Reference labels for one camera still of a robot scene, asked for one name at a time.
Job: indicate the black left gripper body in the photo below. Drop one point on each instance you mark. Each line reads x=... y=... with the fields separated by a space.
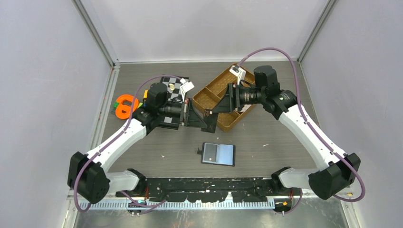
x=169 y=108

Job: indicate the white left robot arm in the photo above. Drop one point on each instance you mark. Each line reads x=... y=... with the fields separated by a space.
x=89 y=175

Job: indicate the orange curved toy track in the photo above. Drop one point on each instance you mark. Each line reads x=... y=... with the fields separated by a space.
x=122 y=111

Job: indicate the black leather card holder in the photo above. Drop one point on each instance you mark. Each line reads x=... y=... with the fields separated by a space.
x=226 y=155

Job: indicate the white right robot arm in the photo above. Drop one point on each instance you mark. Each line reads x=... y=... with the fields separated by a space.
x=335 y=170

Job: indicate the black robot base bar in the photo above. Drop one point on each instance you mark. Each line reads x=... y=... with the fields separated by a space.
x=252 y=189

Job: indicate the black and silver chessboard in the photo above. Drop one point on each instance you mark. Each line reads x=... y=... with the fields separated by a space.
x=177 y=96

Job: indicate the woven wicker tray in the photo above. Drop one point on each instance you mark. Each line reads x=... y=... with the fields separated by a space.
x=212 y=93

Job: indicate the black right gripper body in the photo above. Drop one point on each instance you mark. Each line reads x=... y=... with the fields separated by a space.
x=247 y=96

